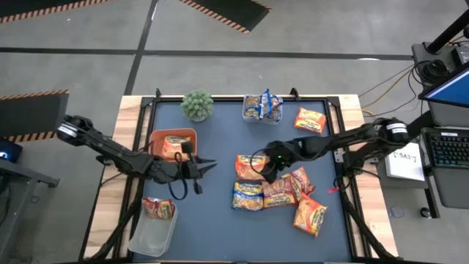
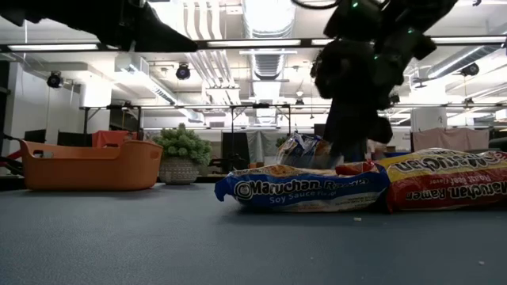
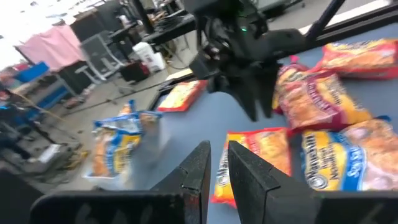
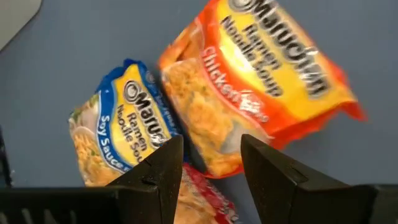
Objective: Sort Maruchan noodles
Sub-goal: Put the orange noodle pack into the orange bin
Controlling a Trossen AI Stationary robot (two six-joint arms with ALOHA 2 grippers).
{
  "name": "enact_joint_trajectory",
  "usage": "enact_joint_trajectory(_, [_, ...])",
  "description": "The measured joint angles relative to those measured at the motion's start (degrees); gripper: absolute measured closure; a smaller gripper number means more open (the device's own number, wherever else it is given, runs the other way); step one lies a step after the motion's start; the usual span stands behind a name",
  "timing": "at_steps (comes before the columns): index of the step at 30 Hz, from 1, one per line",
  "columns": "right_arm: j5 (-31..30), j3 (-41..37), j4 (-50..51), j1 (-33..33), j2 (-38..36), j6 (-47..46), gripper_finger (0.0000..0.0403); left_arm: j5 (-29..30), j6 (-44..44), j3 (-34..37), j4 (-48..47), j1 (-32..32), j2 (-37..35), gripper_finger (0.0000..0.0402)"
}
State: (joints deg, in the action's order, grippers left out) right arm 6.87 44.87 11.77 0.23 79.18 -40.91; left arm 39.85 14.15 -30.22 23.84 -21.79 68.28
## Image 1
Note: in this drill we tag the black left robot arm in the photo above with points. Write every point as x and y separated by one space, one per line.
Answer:
110 148

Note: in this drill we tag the red tag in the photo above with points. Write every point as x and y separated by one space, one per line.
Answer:
333 190

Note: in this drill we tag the large clear plastic bin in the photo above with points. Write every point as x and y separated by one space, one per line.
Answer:
152 238

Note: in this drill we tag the black hazard-striped floor mat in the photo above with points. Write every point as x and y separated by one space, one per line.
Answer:
29 117
234 11
36 5

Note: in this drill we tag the small clear plastic bin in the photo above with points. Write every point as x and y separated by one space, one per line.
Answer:
262 122

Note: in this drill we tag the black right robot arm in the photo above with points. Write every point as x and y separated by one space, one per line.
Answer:
329 143

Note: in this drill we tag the black keyboard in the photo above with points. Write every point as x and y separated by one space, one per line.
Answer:
448 148

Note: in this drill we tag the black stand beam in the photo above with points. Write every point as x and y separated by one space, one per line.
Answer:
421 122

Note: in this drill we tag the white paper note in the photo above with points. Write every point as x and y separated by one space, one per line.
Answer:
405 163

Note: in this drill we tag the grey equipment cart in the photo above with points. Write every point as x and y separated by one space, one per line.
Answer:
418 55

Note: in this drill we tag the black metal rig frame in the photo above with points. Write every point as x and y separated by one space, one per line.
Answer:
147 101

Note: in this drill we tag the green succulent in patterned pot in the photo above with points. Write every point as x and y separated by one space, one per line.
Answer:
197 105

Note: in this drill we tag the black caster wheel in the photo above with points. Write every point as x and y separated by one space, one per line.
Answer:
425 212

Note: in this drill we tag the dark grey side table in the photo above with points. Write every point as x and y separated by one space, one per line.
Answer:
14 205

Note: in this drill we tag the grey metal desk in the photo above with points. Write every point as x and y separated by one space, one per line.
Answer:
454 190

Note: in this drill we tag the blue Maruchan ramen pack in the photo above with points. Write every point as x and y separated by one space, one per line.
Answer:
275 110
253 107
248 196

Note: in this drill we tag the red Maruchan ramen pack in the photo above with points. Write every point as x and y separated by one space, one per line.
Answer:
304 181
276 194
158 208

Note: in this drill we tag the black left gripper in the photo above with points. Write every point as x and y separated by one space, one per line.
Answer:
190 169

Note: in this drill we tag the monitor with blue screen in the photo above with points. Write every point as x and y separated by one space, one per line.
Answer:
450 91

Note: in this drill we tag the blue-grey table mat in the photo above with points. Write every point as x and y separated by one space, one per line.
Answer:
220 227

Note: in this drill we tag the blue-lit black device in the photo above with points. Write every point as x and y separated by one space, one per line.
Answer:
9 152

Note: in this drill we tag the clear round disc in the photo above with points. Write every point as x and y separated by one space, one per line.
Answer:
396 212

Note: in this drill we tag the black pole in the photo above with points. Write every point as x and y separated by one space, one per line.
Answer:
448 32

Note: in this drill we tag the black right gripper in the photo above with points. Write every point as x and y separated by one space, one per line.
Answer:
274 171

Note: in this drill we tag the orange plastic bin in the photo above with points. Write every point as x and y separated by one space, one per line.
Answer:
157 144

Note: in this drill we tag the orange Maruchan ramen pack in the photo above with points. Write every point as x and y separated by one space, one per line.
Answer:
310 215
172 146
249 166
310 120

